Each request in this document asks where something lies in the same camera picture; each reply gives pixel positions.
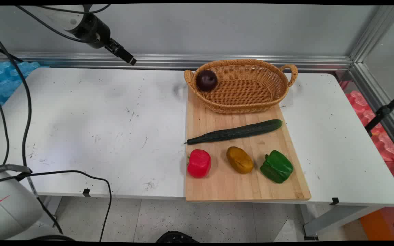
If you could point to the woven wicker basket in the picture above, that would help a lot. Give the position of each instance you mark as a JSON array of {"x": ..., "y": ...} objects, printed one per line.
[{"x": 245, "y": 95}]

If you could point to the red foam sheet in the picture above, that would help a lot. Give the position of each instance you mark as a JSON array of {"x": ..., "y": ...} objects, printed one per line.
[{"x": 383, "y": 143}]

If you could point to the dark purple plum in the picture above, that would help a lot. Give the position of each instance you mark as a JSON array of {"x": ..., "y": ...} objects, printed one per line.
[{"x": 206, "y": 80}]

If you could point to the dark green cucumber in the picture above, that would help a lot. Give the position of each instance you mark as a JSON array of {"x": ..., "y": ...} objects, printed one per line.
[{"x": 238, "y": 132}]

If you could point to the aluminium corner frame post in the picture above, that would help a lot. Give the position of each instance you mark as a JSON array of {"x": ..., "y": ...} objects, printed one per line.
[{"x": 375, "y": 37}]

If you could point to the blue foam sheet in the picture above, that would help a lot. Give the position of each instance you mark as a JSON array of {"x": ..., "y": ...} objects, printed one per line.
[{"x": 5, "y": 82}]

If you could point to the green bell pepper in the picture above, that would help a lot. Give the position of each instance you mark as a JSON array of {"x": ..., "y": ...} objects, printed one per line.
[{"x": 277, "y": 167}]

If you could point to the horizontal aluminium frame rail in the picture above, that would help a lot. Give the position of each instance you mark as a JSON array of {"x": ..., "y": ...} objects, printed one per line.
[{"x": 183, "y": 60}]

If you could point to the grey table leg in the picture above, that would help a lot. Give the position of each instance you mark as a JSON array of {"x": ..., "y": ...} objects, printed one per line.
[{"x": 337, "y": 217}]

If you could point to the wooden cutting board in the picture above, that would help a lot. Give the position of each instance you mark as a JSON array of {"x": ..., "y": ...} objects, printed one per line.
[{"x": 224, "y": 188}]

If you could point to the black tripod stand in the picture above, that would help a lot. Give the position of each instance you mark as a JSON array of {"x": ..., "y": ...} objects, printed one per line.
[{"x": 383, "y": 111}]

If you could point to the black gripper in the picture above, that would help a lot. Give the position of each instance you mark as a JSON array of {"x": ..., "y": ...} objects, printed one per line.
[{"x": 92, "y": 30}]

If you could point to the yellow-brown potato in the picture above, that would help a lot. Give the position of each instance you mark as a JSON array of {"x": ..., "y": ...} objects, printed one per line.
[{"x": 239, "y": 160}]

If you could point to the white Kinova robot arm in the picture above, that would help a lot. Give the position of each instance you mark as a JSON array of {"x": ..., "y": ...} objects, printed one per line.
[{"x": 9, "y": 208}]

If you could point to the black tape piece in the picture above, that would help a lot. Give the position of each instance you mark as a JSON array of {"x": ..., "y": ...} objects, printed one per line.
[
  {"x": 86, "y": 192},
  {"x": 335, "y": 201}
]

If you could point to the red bell pepper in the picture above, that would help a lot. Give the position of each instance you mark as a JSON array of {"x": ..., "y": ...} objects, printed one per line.
[{"x": 199, "y": 164}]

